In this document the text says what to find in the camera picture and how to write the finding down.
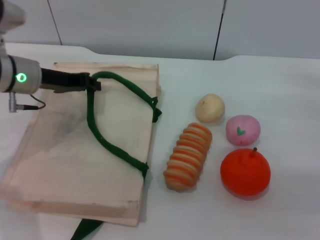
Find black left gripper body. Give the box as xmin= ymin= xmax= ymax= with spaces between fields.
xmin=39 ymin=67 xmax=91 ymax=94

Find cream canvas bag green handles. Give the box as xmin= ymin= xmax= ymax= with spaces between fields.
xmin=0 ymin=61 xmax=163 ymax=240

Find orange fruit toy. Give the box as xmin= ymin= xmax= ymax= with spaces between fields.
xmin=219 ymin=147 xmax=272 ymax=200

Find pink peach toy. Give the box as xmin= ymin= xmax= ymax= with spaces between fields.
xmin=225 ymin=114 xmax=262 ymax=147

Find beige potato toy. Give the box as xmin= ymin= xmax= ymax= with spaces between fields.
xmin=195 ymin=93 xmax=226 ymax=124

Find orange striped bread toy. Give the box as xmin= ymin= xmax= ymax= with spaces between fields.
xmin=163 ymin=122 xmax=214 ymax=193

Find black cable with metal plug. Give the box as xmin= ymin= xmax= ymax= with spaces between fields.
xmin=8 ymin=91 xmax=47 ymax=113

